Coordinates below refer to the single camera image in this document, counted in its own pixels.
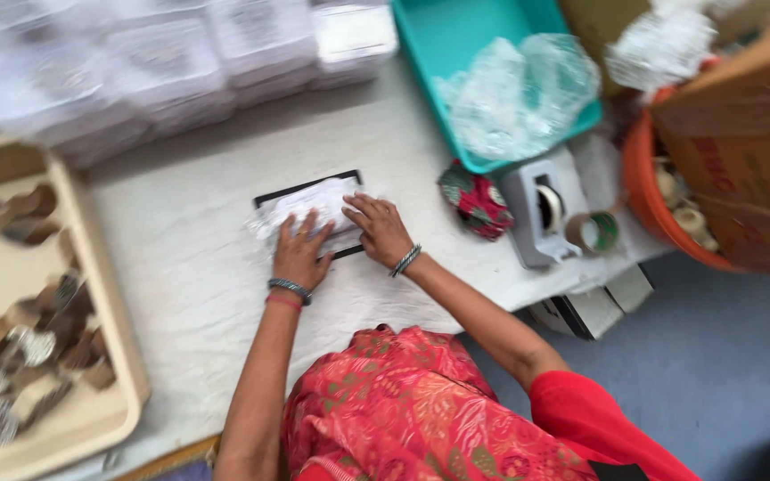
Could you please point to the person's left hand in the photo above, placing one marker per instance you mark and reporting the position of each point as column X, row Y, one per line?
column 298, row 257

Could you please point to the heap of beige tape cores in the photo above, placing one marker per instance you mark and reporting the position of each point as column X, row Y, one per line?
column 682, row 207

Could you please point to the clear tape roll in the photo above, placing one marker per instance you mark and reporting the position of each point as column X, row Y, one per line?
column 549, row 207

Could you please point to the person's right fingers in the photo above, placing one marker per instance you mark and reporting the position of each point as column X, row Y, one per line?
column 360, row 208

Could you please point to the teal plastic tray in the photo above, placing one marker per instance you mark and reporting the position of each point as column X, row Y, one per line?
column 445, row 33

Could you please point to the white plastic packet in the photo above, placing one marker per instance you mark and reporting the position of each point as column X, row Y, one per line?
column 305, row 204

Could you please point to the grey tape dispenser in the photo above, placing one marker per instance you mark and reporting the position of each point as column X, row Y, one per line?
column 532, row 240

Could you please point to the red green floral pouch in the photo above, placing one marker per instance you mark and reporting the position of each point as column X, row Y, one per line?
column 477, row 200

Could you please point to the silver bangles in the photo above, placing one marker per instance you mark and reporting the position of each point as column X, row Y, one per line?
column 406, row 260

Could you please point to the black flat frame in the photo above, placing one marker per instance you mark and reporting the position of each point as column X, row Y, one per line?
column 305, row 186

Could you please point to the silver blue bangle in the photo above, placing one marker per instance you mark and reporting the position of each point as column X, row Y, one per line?
column 289, row 288

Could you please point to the red wrist thread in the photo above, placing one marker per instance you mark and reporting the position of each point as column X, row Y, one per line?
column 283, row 302

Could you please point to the plain brown cardboard carton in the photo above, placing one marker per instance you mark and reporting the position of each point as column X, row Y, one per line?
column 599, row 27

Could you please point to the red patterned garment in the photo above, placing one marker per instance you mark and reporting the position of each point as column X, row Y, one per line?
column 425, row 414

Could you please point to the brown tape roll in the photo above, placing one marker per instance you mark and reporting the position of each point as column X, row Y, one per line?
column 592, row 232

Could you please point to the crumpled white bubble wrap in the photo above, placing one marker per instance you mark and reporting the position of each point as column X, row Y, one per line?
column 659, row 43

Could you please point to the large brown cardboard box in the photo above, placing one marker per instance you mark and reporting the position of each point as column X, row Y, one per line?
column 746, row 147

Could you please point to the heap of brown silver pieces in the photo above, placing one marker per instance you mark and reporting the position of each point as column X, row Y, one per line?
column 44, row 347

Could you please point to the white black box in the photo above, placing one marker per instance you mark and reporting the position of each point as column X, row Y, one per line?
column 585, row 311

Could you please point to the orange plastic tub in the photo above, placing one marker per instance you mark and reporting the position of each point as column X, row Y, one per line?
column 642, row 187

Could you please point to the white table cloth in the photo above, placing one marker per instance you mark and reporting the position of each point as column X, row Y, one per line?
column 191, row 280

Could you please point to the person's right hand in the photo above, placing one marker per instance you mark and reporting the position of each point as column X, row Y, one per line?
column 382, row 230

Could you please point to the clear bubble wrap sheet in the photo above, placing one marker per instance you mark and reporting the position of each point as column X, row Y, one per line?
column 518, row 93

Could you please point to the stack of white wrapped packets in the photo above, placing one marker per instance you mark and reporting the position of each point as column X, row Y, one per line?
column 158, row 67

